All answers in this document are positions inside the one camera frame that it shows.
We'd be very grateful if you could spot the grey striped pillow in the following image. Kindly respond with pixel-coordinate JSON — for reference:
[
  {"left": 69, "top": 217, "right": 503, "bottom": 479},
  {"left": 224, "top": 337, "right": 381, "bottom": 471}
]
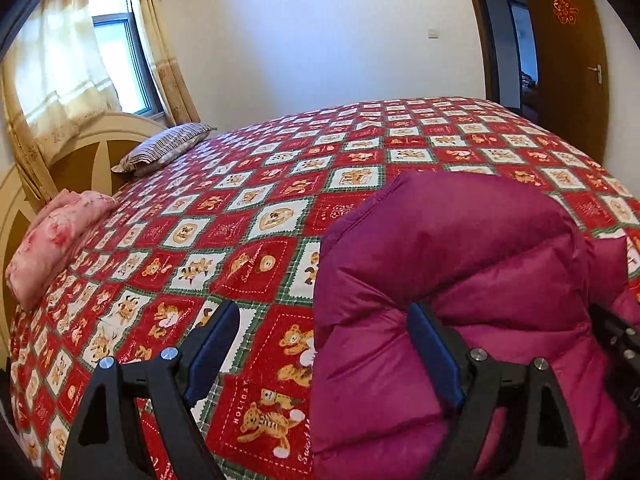
[{"left": 111, "top": 122, "right": 217, "bottom": 176}]

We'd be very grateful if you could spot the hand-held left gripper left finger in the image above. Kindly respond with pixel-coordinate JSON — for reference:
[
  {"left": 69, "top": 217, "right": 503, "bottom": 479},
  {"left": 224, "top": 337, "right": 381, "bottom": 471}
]
[{"left": 60, "top": 301, "right": 241, "bottom": 480}]

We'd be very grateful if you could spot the red printed bear blanket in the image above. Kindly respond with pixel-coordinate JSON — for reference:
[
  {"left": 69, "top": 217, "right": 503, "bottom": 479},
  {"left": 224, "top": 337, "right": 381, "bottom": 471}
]
[{"left": 9, "top": 96, "right": 640, "bottom": 480}]

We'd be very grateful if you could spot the brown wooden door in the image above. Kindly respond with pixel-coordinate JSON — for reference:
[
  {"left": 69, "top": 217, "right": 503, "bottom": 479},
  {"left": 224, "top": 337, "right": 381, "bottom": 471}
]
[{"left": 521, "top": 0, "right": 611, "bottom": 162}]

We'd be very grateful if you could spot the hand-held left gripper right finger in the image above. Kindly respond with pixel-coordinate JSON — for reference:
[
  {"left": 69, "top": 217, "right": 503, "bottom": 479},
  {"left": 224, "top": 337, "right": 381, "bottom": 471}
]
[{"left": 407, "top": 302, "right": 586, "bottom": 480}]

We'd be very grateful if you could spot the dark door frame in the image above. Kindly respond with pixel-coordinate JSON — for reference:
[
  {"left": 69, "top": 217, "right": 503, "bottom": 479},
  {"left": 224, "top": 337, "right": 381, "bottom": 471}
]
[{"left": 459, "top": 0, "right": 502, "bottom": 102}]

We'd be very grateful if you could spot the pink floral folded quilt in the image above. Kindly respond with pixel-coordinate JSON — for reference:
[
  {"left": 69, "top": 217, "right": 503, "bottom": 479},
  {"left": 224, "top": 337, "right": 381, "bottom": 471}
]
[{"left": 5, "top": 189, "right": 120, "bottom": 310}]

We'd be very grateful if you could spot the magenta down jacket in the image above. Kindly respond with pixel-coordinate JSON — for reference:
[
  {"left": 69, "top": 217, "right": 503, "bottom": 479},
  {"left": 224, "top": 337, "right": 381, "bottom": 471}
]
[{"left": 310, "top": 170, "right": 640, "bottom": 480}]

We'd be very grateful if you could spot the beige patterned curtain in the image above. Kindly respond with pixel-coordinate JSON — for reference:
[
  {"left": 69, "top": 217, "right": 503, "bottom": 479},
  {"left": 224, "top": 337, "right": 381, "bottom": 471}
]
[
  {"left": 0, "top": 0, "right": 123, "bottom": 203},
  {"left": 126, "top": 0, "right": 202, "bottom": 127}
]

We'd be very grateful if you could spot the window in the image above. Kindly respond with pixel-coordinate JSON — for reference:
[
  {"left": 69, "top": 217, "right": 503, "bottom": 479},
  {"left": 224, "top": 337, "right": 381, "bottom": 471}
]
[{"left": 87, "top": 0, "right": 166, "bottom": 117}]

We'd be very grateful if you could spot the red paper door decoration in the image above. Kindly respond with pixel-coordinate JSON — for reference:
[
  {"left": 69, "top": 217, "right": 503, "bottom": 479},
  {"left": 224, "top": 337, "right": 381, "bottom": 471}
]
[{"left": 550, "top": 0, "right": 579, "bottom": 26}]

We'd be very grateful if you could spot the cream wooden headboard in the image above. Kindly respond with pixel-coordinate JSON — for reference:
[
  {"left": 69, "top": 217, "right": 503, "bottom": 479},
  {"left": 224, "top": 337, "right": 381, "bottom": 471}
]
[{"left": 0, "top": 112, "right": 170, "bottom": 358}]

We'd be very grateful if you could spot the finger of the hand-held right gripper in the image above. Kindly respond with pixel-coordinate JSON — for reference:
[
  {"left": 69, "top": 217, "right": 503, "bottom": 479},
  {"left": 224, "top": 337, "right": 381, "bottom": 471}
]
[{"left": 589, "top": 303, "right": 640, "bottom": 362}]

